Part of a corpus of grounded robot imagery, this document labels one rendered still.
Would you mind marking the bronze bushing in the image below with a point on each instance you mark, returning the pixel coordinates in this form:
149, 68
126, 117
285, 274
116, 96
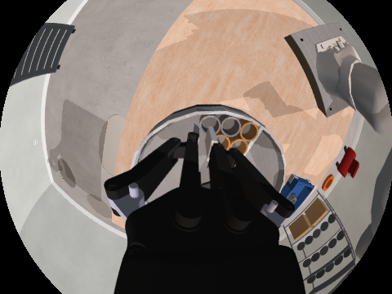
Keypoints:
242, 147
252, 133
226, 142

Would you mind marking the blue plastic crate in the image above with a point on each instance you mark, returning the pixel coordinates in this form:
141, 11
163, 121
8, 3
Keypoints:
297, 186

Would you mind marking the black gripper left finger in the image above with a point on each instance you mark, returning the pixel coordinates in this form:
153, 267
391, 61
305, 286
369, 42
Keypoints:
126, 191

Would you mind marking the grey metal bushing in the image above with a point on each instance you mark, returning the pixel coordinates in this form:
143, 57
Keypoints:
217, 127
292, 198
232, 131

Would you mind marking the grey round turning table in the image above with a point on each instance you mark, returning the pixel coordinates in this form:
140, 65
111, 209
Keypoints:
268, 158

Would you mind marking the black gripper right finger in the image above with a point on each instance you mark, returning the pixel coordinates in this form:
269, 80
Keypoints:
259, 192

